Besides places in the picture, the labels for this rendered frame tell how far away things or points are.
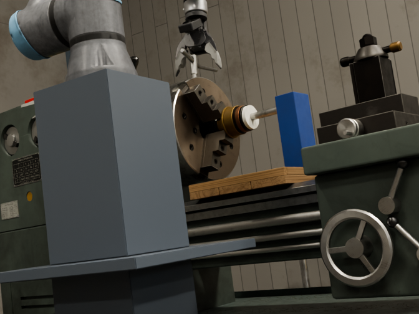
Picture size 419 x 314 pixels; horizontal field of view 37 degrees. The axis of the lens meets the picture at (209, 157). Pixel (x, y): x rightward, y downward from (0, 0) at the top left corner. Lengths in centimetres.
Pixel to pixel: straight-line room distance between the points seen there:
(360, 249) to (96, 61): 64
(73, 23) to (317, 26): 389
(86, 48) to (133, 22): 482
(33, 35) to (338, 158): 69
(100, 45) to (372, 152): 58
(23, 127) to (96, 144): 91
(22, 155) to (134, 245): 98
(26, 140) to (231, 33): 358
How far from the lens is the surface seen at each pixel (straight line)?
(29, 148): 205
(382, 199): 127
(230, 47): 542
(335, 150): 130
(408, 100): 146
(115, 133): 116
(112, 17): 132
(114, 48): 129
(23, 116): 208
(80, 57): 128
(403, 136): 124
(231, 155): 192
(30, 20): 141
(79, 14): 132
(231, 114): 176
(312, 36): 509
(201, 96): 180
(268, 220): 154
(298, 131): 164
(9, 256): 215
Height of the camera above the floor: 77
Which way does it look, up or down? 7 degrees up
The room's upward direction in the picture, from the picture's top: 8 degrees counter-clockwise
